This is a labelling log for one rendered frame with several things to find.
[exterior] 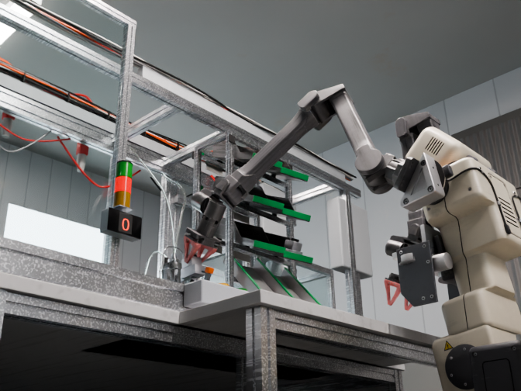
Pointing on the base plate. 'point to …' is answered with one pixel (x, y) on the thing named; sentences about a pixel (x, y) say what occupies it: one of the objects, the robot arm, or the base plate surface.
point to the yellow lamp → (122, 198)
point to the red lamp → (122, 183)
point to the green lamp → (124, 169)
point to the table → (233, 309)
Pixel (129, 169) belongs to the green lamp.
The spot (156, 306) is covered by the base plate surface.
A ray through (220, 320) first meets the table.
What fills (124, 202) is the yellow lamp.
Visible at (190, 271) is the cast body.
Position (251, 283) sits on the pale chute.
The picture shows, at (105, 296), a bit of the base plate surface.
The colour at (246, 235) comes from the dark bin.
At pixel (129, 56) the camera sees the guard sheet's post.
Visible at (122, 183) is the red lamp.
